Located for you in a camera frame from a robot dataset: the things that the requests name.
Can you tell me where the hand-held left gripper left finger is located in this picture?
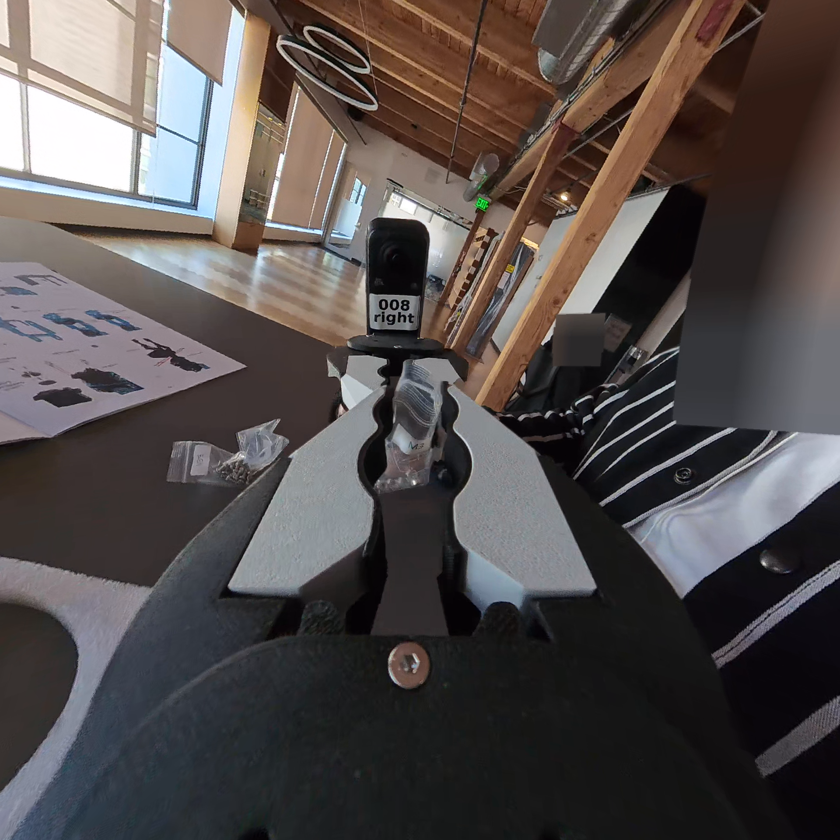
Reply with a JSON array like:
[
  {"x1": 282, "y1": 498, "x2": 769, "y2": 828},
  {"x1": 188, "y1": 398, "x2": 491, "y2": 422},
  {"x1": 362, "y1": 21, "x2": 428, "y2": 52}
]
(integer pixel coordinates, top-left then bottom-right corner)
[{"x1": 227, "y1": 384, "x2": 398, "y2": 621}]

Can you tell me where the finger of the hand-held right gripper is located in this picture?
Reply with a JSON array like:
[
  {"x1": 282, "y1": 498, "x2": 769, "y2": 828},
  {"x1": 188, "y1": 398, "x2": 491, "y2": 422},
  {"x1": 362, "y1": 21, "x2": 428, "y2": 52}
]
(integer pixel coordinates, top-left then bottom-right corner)
[{"x1": 340, "y1": 356, "x2": 387, "y2": 406}]

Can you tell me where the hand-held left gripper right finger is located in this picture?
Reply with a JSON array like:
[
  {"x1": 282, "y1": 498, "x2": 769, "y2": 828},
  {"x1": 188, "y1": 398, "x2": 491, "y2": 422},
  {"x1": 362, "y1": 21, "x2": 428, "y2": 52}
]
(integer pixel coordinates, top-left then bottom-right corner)
[{"x1": 445, "y1": 382, "x2": 598, "y2": 613}]

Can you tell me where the small clear hardware bag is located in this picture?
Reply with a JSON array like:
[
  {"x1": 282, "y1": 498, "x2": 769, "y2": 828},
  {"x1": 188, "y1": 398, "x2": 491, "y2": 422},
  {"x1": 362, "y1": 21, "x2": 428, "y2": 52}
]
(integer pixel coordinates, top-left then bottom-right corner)
[{"x1": 375, "y1": 359, "x2": 442, "y2": 494}]

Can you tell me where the person's right forearm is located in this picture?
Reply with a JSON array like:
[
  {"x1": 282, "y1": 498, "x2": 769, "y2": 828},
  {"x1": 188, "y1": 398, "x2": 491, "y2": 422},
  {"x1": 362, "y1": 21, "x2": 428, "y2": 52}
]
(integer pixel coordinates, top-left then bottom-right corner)
[{"x1": 495, "y1": 351, "x2": 683, "y2": 480}]

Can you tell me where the crumpled clear screw bag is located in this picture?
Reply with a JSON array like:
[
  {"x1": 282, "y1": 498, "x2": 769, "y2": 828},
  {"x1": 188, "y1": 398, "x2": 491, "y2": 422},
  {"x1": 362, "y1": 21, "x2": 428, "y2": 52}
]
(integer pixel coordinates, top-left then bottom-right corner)
[{"x1": 235, "y1": 419, "x2": 290, "y2": 471}]

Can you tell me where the labelled clear screw bag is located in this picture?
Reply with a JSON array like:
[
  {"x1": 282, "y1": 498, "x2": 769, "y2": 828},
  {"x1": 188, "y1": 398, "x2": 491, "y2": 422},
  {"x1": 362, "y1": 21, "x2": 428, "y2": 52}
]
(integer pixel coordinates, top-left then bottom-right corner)
[{"x1": 167, "y1": 441, "x2": 253, "y2": 488}]

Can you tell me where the printed instruction manual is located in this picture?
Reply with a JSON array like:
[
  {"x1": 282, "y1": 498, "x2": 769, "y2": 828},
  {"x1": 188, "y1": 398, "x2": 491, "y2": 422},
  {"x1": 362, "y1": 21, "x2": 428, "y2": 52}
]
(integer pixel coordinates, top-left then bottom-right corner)
[{"x1": 0, "y1": 262, "x2": 247, "y2": 447}]

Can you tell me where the beige pillar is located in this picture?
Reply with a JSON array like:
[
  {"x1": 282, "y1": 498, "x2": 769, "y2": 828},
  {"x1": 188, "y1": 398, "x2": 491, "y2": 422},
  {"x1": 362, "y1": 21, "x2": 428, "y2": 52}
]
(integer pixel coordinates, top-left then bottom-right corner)
[{"x1": 213, "y1": 13, "x2": 271, "y2": 256}]

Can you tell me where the person's striped jacket torso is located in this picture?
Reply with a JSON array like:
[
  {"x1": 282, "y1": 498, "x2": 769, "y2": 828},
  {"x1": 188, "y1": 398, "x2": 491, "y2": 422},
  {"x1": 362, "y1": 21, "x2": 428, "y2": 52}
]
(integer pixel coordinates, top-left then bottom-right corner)
[{"x1": 571, "y1": 354, "x2": 840, "y2": 840}]

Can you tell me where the beige roller blind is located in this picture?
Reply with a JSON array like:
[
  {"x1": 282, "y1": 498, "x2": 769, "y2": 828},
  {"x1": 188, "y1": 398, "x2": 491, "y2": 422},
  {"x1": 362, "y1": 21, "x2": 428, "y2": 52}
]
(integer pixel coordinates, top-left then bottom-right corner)
[
  {"x1": 166, "y1": 0, "x2": 235, "y2": 86},
  {"x1": 0, "y1": 0, "x2": 165, "y2": 137}
]

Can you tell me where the large window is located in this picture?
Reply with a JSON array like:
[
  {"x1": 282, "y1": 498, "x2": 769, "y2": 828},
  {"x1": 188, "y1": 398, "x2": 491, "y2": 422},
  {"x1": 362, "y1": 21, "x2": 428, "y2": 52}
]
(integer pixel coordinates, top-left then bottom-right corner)
[{"x1": 0, "y1": 0, "x2": 214, "y2": 206}]

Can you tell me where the thin wooden post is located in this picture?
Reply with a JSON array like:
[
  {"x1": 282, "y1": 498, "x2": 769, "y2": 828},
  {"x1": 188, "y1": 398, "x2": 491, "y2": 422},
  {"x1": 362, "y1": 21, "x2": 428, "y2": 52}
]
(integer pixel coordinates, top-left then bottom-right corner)
[{"x1": 446, "y1": 121, "x2": 573, "y2": 349}]

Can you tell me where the small silver ceiling duct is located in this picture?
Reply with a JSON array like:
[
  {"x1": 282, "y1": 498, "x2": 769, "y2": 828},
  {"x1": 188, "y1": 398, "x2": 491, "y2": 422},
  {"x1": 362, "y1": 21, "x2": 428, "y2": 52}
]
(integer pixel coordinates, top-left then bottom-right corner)
[{"x1": 462, "y1": 152, "x2": 501, "y2": 203}]

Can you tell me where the white foam frame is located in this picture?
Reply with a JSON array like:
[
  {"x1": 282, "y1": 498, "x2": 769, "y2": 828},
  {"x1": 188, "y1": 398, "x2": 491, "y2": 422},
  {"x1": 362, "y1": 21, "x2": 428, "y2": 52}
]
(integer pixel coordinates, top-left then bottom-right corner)
[{"x1": 0, "y1": 556, "x2": 155, "y2": 815}]

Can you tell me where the thick wooden post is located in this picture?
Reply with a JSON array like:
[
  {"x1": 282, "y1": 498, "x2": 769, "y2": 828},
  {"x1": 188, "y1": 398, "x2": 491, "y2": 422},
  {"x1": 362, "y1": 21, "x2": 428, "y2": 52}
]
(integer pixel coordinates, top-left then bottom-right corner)
[{"x1": 476, "y1": 0, "x2": 746, "y2": 409}]

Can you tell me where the small white ring light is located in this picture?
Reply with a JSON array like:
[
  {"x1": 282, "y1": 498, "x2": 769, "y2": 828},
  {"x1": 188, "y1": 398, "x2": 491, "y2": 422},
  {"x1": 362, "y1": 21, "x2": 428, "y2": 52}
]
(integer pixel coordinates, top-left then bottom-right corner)
[{"x1": 303, "y1": 24, "x2": 372, "y2": 73}]

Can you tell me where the large white ring light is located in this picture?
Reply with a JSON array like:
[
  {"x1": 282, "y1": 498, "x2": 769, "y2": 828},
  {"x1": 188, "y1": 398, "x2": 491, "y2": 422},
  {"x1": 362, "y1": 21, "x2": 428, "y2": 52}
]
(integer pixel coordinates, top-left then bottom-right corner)
[{"x1": 276, "y1": 34, "x2": 380, "y2": 111}]

